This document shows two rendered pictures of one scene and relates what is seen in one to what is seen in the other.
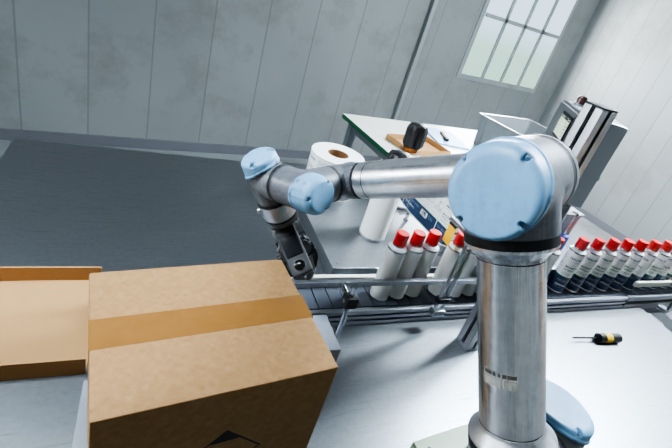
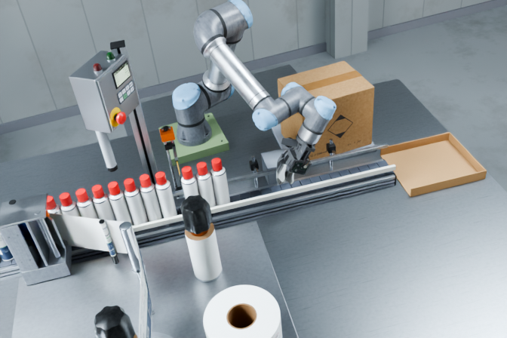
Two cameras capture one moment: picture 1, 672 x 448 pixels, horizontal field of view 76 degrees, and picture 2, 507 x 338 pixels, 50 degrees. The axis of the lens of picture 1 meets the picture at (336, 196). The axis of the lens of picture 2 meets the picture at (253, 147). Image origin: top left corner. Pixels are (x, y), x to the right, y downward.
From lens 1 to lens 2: 2.39 m
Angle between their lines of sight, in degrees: 115
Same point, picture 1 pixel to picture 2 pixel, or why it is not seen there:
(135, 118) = not seen: outside the picture
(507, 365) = not seen: hidden behind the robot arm
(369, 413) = (243, 160)
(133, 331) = (347, 75)
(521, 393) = not seen: hidden behind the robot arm
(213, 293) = (327, 89)
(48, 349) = (402, 160)
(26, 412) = (390, 142)
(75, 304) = (410, 179)
